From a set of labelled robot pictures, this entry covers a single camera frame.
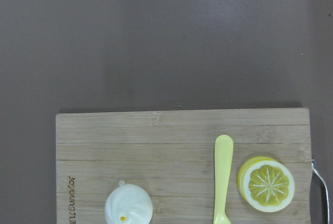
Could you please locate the bamboo cutting board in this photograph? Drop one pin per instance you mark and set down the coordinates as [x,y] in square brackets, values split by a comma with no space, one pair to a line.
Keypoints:
[170,154]

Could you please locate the yellow plastic knife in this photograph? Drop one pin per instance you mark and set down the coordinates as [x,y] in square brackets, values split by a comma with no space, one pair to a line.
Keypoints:
[223,154]

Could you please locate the thick lemon slice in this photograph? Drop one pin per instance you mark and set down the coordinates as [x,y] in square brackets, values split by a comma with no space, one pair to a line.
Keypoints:
[266,184]

